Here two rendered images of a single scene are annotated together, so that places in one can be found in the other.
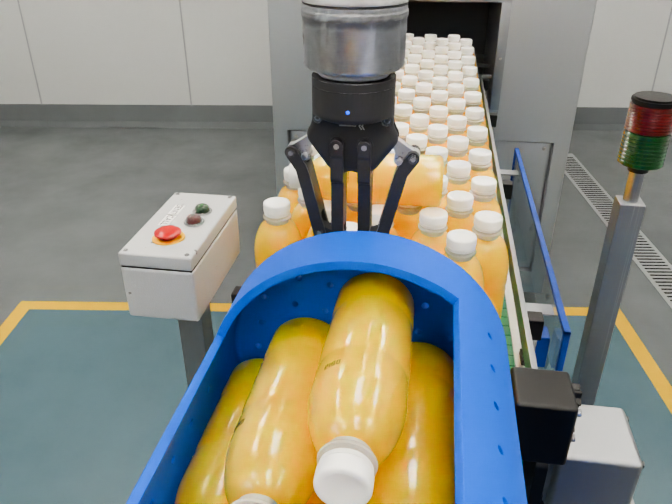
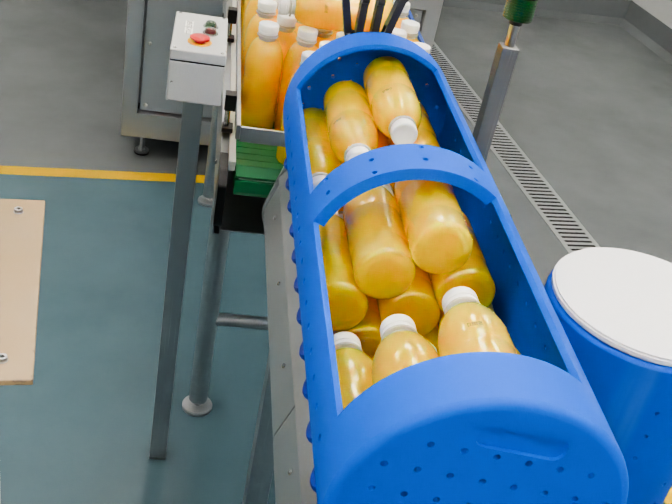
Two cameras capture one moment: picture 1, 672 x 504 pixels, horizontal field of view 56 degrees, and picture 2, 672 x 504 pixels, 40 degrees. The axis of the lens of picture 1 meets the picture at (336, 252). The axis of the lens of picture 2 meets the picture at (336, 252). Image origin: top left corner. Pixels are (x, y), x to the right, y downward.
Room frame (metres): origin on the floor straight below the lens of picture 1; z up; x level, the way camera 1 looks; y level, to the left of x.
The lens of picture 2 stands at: (-0.84, 0.48, 1.71)
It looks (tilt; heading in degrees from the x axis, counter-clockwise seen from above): 32 degrees down; 340
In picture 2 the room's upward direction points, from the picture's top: 12 degrees clockwise
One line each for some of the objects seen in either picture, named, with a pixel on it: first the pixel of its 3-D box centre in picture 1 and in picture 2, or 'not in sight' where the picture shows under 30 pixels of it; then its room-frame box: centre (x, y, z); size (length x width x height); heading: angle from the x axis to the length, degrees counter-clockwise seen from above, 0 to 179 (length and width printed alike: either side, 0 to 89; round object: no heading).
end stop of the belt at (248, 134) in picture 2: not in sight; (346, 146); (0.64, -0.05, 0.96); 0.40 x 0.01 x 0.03; 81
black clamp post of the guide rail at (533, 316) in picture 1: (531, 338); not in sight; (0.74, -0.29, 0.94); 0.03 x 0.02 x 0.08; 171
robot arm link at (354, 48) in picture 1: (354, 39); not in sight; (0.56, -0.02, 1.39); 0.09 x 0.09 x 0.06
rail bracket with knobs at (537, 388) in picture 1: (533, 418); not in sight; (0.57, -0.24, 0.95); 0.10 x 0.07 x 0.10; 81
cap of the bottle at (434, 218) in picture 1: (433, 218); not in sight; (0.80, -0.14, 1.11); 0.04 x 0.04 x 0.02
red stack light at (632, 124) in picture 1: (651, 116); not in sight; (0.88, -0.45, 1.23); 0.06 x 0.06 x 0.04
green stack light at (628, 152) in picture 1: (643, 146); (520, 7); (0.88, -0.45, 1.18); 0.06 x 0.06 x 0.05
